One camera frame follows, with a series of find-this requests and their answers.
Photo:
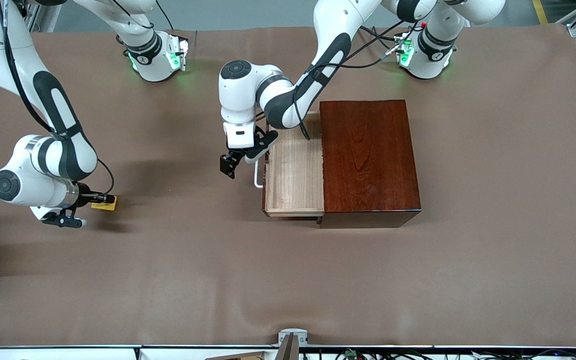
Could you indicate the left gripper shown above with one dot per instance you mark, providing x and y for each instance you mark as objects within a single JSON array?
[{"x": 231, "y": 159}]

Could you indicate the light wood drawer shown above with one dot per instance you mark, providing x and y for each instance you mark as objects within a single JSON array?
[{"x": 295, "y": 175}]

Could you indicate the brown table mat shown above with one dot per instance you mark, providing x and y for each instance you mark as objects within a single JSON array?
[{"x": 168, "y": 275}]

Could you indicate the light wooden plank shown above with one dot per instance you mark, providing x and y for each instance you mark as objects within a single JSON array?
[{"x": 240, "y": 356}]

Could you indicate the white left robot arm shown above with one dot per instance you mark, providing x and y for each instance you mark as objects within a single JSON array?
[{"x": 278, "y": 95}]

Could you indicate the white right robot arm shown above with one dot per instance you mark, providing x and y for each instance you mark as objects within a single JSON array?
[{"x": 58, "y": 110}]

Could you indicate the dark red-brown wooden cabinet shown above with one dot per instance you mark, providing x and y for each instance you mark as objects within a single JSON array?
[{"x": 368, "y": 155}]

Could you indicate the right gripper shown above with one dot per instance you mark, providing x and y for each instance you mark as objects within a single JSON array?
[{"x": 85, "y": 192}]

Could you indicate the yellow cube block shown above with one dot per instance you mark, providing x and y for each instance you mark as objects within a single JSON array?
[{"x": 104, "y": 206}]

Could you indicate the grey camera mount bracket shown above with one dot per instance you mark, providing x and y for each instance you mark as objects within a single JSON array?
[{"x": 292, "y": 337}]

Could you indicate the yellow floor tape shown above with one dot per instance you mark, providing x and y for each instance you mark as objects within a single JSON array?
[{"x": 540, "y": 12}]

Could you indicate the white table edge rail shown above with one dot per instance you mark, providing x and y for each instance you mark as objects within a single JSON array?
[{"x": 68, "y": 352}]

